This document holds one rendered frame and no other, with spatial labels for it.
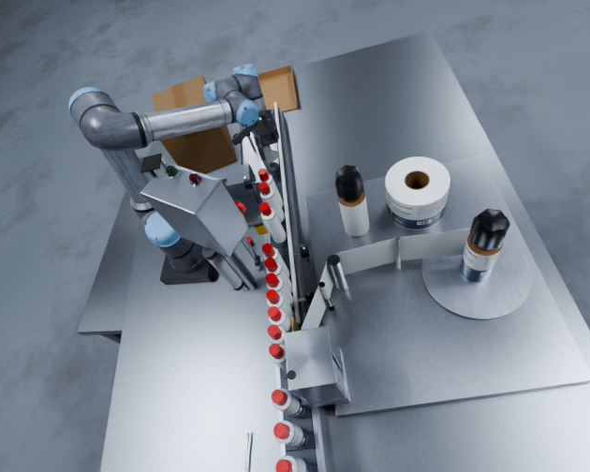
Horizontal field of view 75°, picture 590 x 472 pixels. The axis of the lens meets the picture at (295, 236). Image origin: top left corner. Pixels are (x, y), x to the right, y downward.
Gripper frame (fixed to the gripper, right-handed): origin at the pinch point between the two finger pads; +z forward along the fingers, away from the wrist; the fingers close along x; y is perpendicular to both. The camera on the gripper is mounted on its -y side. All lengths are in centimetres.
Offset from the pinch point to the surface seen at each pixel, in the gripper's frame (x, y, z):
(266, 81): 77, -1, -23
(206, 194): -65, -2, -15
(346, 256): -40, 23, 21
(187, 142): 16.9, -31.9, -12.9
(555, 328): -55, 75, 48
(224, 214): -61, -1, -9
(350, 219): -24.5, 26.3, 16.8
